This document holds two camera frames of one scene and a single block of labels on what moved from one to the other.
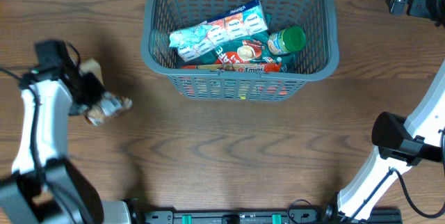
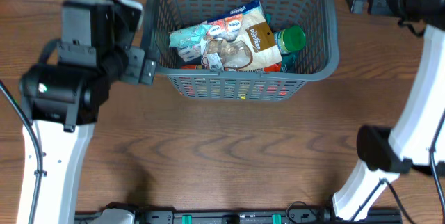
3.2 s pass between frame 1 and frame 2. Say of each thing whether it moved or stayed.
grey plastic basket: stayed
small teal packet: stayed
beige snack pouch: moved
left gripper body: moved
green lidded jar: stayed
